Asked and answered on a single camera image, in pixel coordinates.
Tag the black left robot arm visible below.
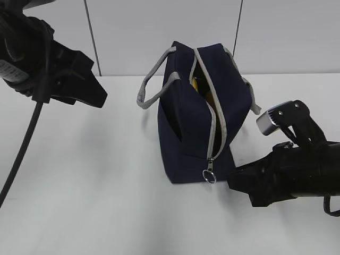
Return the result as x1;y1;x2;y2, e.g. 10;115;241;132
1;1;107;108

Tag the navy insulated lunch bag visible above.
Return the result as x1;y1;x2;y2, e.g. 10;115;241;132
137;41;261;184

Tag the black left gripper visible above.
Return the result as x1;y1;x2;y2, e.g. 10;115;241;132
32;41;107;108

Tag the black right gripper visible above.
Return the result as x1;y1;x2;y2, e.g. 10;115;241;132
227;148;300;207

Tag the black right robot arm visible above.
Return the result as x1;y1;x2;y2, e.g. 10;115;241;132
227;142;339;207

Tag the yellow banana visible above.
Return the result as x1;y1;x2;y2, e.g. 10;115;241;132
192;77;214;106

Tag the thin black right cable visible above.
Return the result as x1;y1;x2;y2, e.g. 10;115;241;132
322;194;340;217

